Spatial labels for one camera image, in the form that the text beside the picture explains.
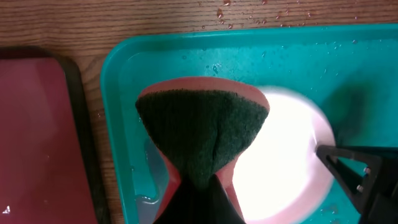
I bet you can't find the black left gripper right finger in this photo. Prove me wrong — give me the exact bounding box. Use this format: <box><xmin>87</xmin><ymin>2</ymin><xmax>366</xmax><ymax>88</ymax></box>
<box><xmin>198</xmin><ymin>175</ymin><xmax>245</xmax><ymax>224</ymax></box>

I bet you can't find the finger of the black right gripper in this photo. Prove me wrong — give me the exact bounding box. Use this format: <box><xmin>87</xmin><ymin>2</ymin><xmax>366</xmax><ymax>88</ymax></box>
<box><xmin>316</xmin><ymin>145</ymin><xmax>397</xmax><ymax>215</ymax></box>

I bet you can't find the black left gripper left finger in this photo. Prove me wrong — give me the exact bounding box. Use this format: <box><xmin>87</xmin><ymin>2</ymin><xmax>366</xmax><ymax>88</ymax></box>
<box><xmin>154</xmin><ymin>177</ymin><xmax>198</xmax><ymax>224</ymax></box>

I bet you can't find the white plate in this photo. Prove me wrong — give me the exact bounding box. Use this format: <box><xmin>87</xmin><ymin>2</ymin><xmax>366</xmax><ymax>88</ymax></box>
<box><xmin>233</xmin><ymin>86</ymin><xmax>335</xmax><ymax>223</ymax></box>

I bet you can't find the teal plastic tray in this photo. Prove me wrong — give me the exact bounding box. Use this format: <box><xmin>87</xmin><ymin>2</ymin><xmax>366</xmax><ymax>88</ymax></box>
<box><xmin>101</xmin><ymin>24</ymin><xmax>397</xmax><ymax>223</ymax></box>

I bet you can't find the black tray with red liner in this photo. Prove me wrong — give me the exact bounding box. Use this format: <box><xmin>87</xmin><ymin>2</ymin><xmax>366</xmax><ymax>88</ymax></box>
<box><xmin>1</xmin><ymin>46</ymin><xmax>111</xmax><ymax>224</ymax></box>

